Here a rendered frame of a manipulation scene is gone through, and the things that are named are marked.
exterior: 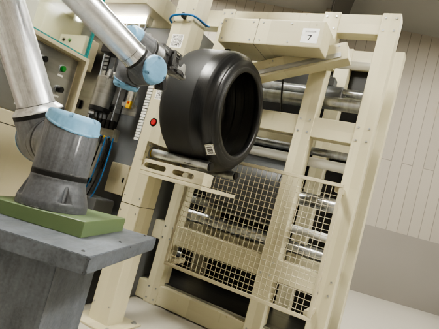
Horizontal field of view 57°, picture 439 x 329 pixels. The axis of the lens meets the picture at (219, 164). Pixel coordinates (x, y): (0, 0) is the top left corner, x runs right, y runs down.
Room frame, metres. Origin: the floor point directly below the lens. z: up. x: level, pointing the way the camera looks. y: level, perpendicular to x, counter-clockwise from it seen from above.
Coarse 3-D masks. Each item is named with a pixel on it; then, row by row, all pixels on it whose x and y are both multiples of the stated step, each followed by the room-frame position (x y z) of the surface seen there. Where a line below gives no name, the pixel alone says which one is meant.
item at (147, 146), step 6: (144, 144) 1.96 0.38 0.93; (150, 144) 1.98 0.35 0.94; (156, 144) 2.02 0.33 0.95; (144, 150) 1.95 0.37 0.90; (150, 150) 1.98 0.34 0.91; (162, 150) 2.07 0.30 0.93; (168, 150) 2.11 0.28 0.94; (144, 156) 1.96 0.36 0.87; (150, 156) 1.99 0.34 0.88; (162, 162) 2.09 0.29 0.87; (168, 162) 2.14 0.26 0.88
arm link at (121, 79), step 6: (120, 66) 1.37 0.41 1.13; (120, 72) 1.36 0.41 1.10; (126, 72) 1.33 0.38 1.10; (114, 78) 1.38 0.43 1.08; (120, 78) 1.36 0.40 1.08; (126, 78) 1.34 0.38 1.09; (114, 84) 1.39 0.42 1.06; (120, 84) 1.36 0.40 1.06; (126, 84) 1.36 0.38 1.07; (132, 84) 1.36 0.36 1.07; (132, 90) 1.40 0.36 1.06
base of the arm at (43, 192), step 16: (32, 176) 1.08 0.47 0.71; (48, 176) 1.06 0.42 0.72; (64, 176) 1.07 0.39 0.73; (16, 192) 1.09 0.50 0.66; (32, 192) 1.05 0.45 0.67; (48, 192) 1.05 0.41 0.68; (64, 192) 1.07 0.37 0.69; (80, 192) 1.11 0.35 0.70; (48, 208) 1.05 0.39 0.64; (64, 208) 1.06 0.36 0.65; (80, 208) 1.10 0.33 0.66
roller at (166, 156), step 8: (152, 152) 1.97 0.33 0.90; (160, 152) 1.96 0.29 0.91; (168, 152) 1.95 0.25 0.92; (168, 160) 1.94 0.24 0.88; (176, 160) 1.91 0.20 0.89; (184, 160) 1.88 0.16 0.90; (192, 160) 1.87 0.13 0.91; (200, 160) 1.86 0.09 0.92; (200, 168) 1.86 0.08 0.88; (208, 168) 1.83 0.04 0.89
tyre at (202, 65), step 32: (192, 64) 1.81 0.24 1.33; (224, 64) 1.77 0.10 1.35; (192, 96) 1.75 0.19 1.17; (224, 96) 1.77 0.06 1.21; (256, 96) 2.10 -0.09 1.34; (160, 128) 1.93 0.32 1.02; (192, 128) 1.77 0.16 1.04; (224, 128) 2.31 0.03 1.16; (256, 128) 2.14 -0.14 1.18; (224, 160) 1.92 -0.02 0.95
